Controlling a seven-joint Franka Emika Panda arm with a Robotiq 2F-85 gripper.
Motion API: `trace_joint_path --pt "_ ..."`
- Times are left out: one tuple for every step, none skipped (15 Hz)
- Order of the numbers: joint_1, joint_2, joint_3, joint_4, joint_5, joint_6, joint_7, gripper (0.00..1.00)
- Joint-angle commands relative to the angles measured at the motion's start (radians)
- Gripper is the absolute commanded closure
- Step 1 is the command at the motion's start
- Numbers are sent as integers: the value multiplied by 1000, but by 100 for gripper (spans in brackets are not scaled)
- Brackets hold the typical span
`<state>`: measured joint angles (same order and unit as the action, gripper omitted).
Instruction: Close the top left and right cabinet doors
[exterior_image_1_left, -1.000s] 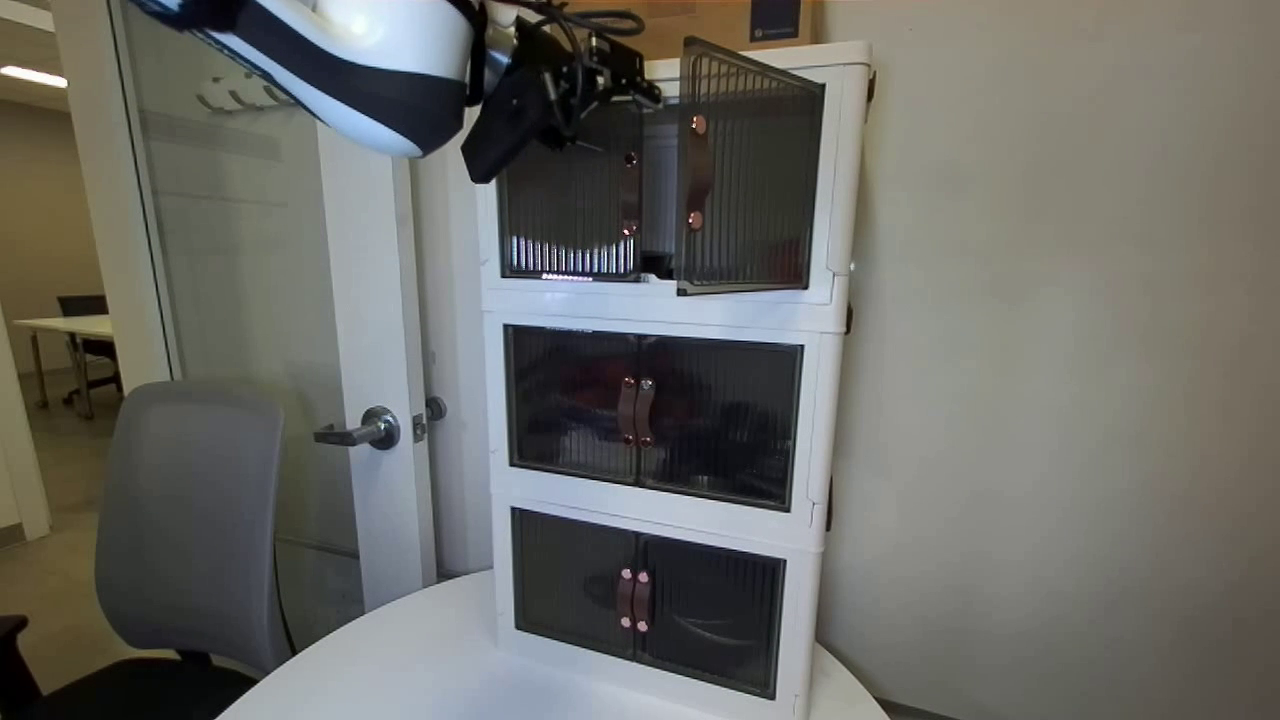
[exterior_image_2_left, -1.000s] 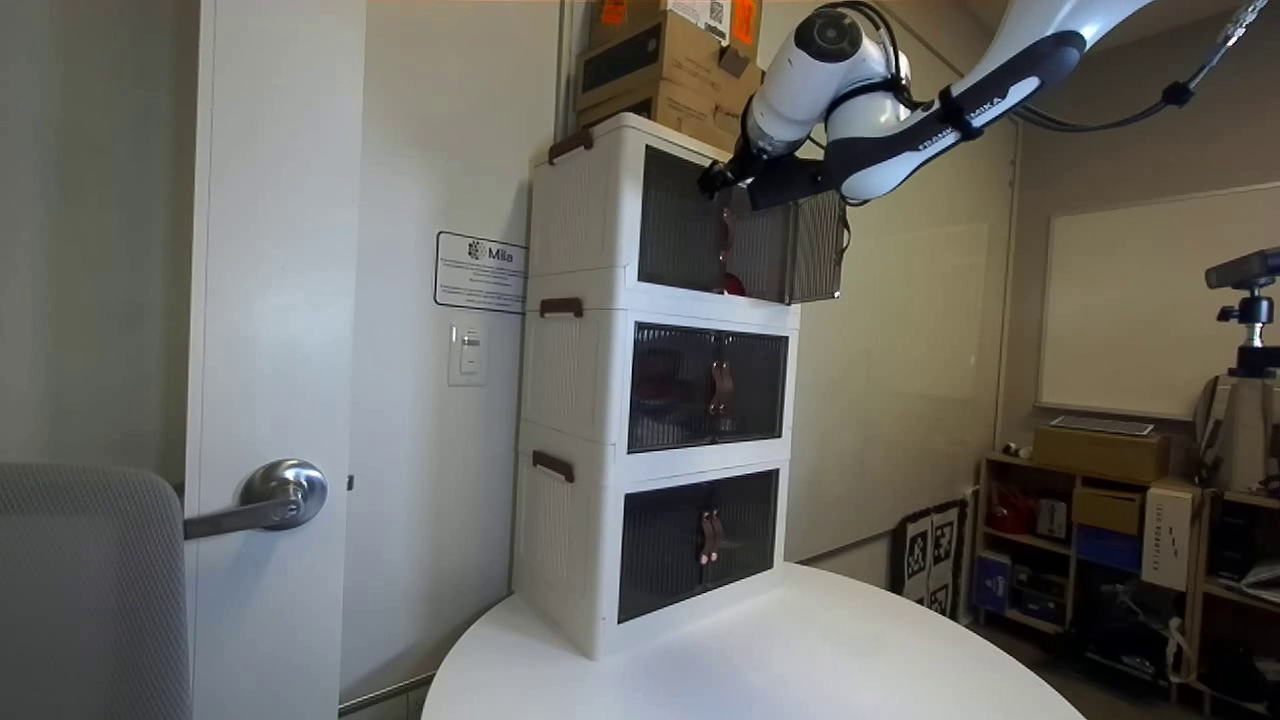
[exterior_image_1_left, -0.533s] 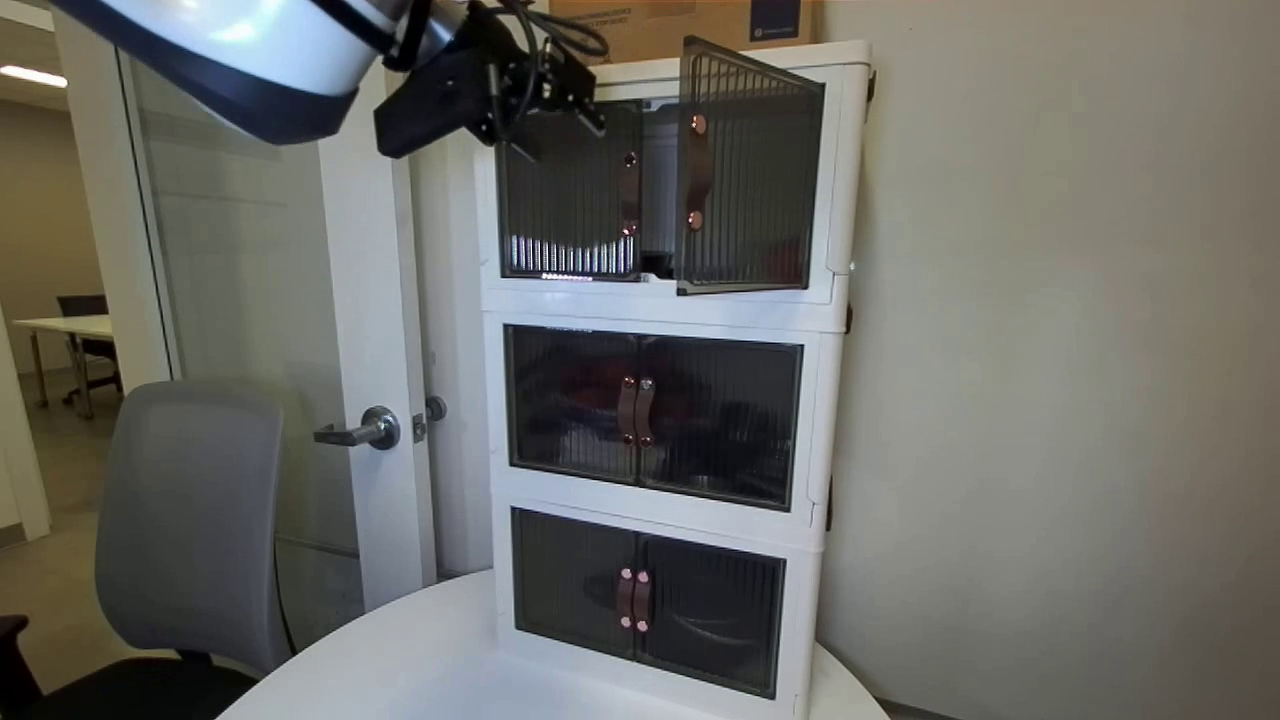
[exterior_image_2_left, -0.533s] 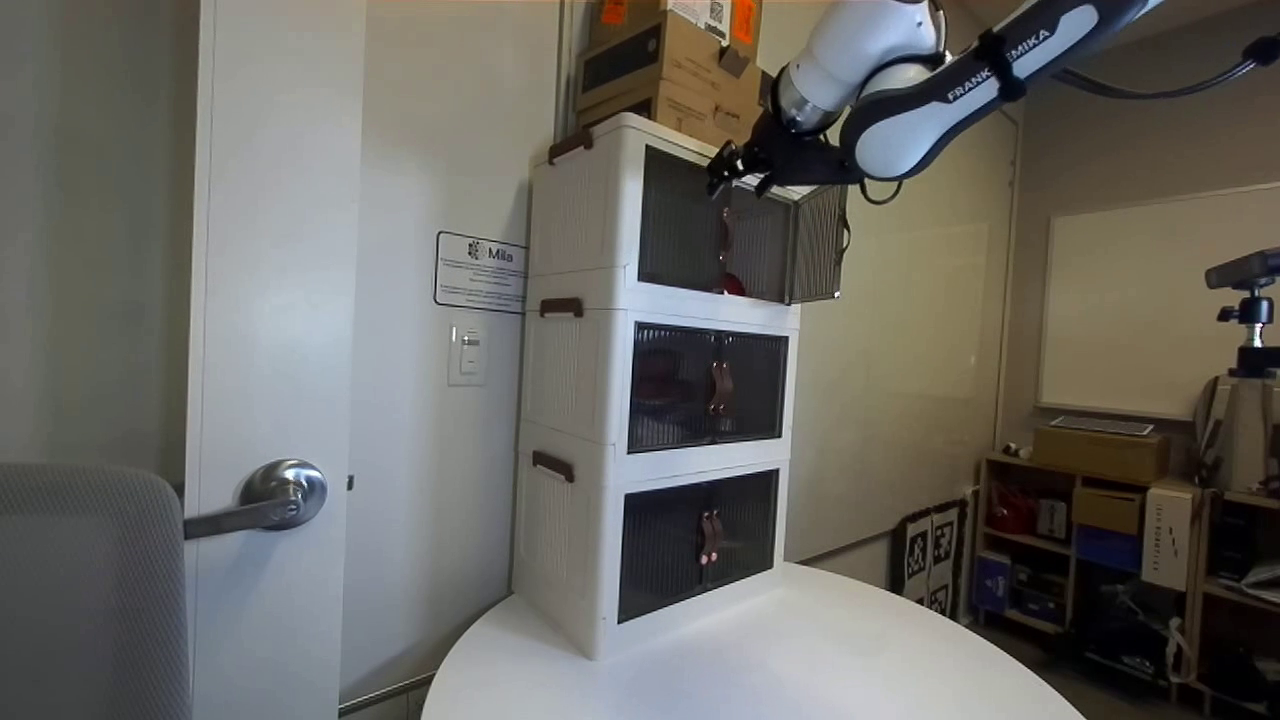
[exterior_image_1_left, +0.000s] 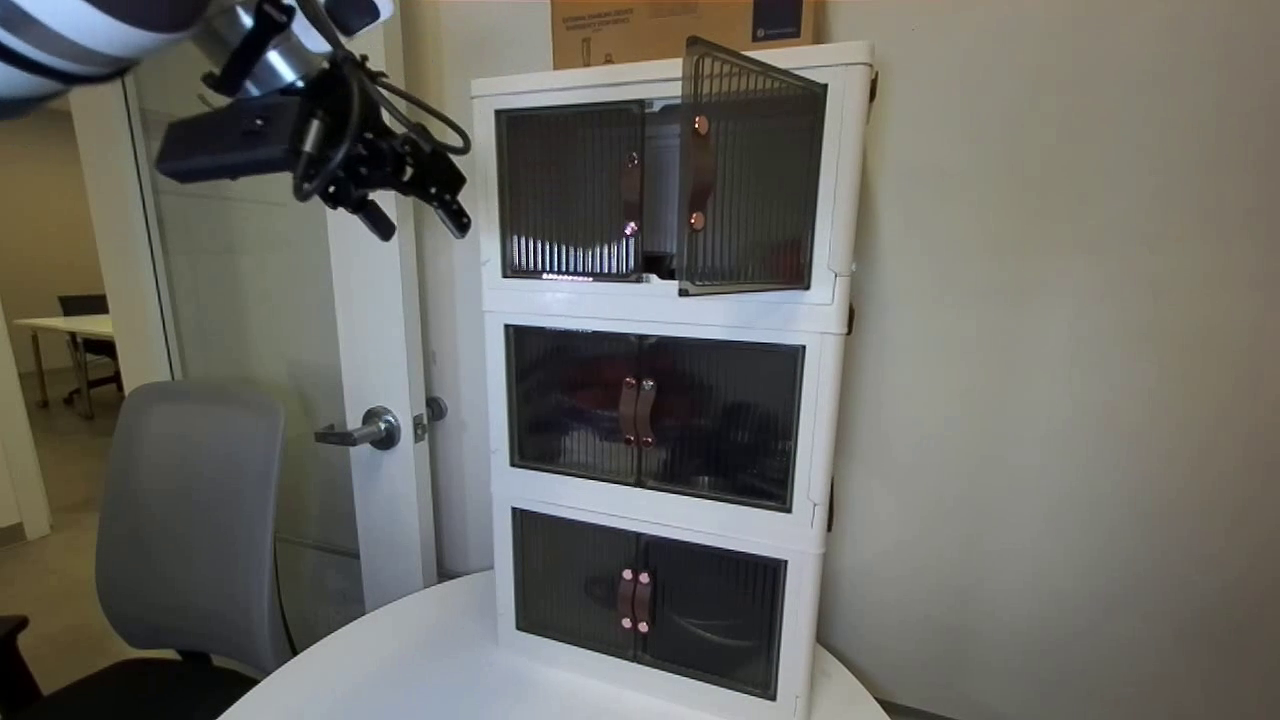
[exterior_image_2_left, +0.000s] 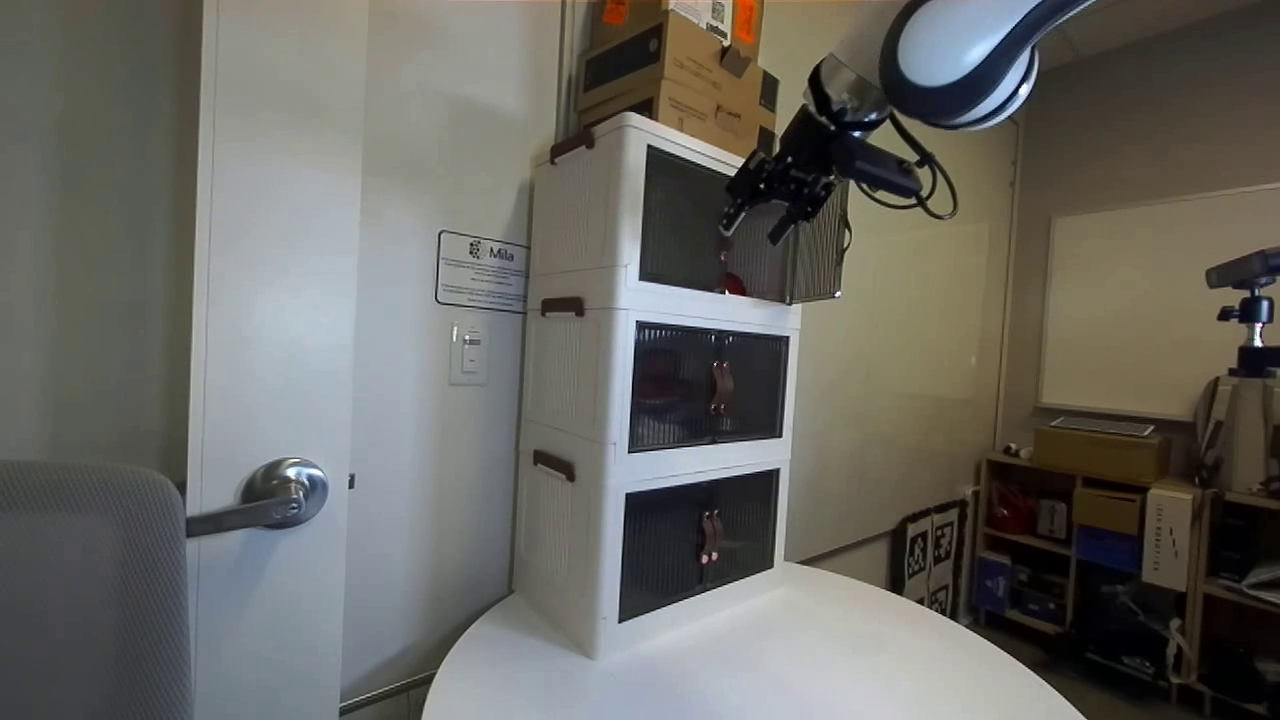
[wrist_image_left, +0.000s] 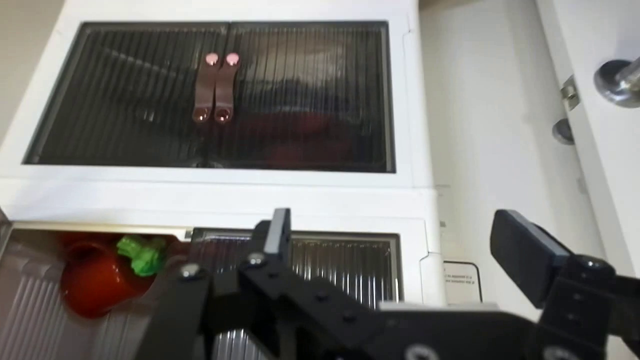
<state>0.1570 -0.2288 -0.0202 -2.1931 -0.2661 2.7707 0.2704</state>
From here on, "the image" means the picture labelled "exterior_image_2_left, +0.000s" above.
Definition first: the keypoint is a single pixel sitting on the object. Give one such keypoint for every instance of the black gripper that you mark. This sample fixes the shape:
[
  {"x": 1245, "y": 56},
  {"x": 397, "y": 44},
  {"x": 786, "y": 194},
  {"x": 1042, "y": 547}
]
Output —
[{"x": 817, "y": 149}]

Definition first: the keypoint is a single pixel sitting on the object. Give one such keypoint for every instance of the dark translucent cabinet door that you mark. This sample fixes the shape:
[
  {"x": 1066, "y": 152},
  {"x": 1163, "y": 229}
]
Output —
[
  {"x": 755, "y": 387},
  {"x": 670, "y": 387},
  {"x": 746, "y": 525},
  {"x": 807, "y": 261},
  {"x": 663, "y": 553}
]

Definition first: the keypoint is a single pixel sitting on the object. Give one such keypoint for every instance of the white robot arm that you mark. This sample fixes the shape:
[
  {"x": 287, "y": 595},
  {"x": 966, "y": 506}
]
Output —
[{"x": 960, "y": 53}]

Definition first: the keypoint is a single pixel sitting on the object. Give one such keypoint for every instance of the white stacked storage cabinet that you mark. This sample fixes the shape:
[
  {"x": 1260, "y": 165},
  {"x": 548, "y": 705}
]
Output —
[{"x": 574, "y": 401}]

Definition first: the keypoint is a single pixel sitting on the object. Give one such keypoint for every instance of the large brown cardboard box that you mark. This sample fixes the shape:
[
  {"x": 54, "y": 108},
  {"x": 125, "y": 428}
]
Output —
[{"x": 663, "y": 82}]

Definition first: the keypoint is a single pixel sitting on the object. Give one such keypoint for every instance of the cardboard box with orange labels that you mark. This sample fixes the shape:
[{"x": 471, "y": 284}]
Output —
[{"x": 683, "y": 18}]

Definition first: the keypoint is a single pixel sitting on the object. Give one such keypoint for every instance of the black framed tag board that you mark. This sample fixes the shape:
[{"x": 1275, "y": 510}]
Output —
[{"x": 930, "y": 558}]

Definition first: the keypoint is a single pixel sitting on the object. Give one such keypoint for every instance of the flat cardboard box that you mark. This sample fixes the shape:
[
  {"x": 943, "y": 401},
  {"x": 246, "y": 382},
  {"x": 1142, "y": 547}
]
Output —
[{"x": 1103, "y": 450}]

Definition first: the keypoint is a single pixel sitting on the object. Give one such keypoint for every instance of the wooden storage shelf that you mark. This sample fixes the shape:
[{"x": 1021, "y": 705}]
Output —
[{"x": 1054, "y": 562}]

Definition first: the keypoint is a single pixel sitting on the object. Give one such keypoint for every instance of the white room door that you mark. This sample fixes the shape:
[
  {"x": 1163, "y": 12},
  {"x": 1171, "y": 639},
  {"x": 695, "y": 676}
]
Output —
[{"x": 274, "y": 264}]

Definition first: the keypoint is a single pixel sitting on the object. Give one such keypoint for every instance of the white box with outlets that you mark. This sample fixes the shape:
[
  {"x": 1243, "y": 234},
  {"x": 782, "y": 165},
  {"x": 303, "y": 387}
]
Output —
[{"x": 1171, "y": 533}]

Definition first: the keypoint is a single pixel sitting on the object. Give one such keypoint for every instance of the dark wooden shelf unit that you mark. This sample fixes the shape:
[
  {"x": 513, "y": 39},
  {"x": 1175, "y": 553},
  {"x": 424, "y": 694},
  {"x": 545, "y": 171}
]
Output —
[{"x": 1243, "y": 603}]

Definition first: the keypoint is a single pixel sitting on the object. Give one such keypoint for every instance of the grey chair back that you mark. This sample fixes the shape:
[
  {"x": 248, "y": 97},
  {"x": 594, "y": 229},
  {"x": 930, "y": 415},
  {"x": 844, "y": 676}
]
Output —
[{"x": 80, "y": 603}]

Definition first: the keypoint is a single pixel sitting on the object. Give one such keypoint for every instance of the white wall sign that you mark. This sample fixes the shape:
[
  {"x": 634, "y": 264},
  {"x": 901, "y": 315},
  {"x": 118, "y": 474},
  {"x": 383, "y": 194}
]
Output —
[{"x": 480, "y": 268}]

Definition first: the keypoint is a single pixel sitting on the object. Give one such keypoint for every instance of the white light switch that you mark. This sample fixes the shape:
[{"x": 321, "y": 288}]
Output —
[{"x": 466, "y": 358}]

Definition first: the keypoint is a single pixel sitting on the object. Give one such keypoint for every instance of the black camera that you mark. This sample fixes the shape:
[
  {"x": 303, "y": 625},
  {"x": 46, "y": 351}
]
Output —
[{"x": 1245, "y": 268}]

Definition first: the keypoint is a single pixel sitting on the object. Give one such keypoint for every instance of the camera tripod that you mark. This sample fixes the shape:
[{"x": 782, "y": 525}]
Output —
[{"x": 1255, "y": 401}]

